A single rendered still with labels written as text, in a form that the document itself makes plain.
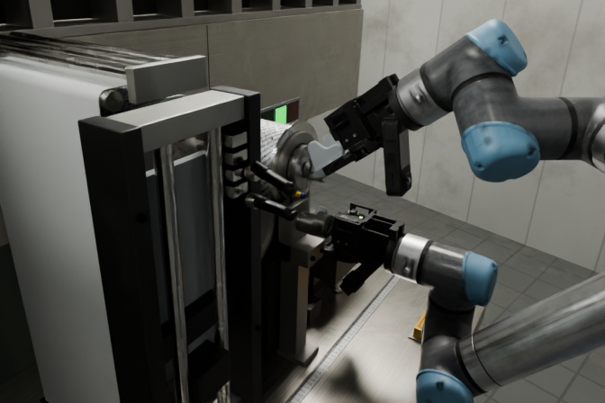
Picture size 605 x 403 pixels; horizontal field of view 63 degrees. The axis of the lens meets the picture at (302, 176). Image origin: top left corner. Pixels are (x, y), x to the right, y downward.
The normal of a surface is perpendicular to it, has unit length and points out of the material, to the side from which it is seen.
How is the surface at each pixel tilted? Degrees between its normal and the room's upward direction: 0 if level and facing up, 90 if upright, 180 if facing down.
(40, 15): 90
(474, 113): 60
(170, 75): 90
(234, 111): 90
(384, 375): 0
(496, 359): 71
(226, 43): 90
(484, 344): 50
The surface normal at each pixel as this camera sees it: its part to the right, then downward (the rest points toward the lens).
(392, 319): 0.03, -0.92
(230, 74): 0.84, 0.23
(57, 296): -0.54, 0.31
